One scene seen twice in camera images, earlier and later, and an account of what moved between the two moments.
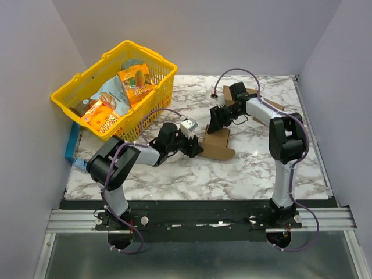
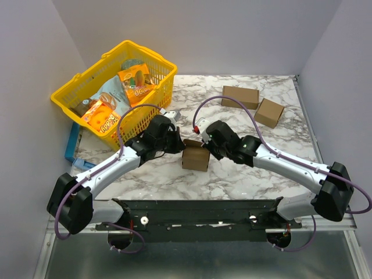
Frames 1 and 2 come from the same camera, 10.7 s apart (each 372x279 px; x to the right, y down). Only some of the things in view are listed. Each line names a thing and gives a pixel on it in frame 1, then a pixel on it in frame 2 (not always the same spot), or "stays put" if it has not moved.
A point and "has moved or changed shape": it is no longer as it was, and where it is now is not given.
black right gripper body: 220,115 → 211,147
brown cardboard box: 215,145 has moved or changed shape
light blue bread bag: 113,94 stays put
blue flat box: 70,151 stays put
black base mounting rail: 195,220 stays put
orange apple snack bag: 101,117 stays put
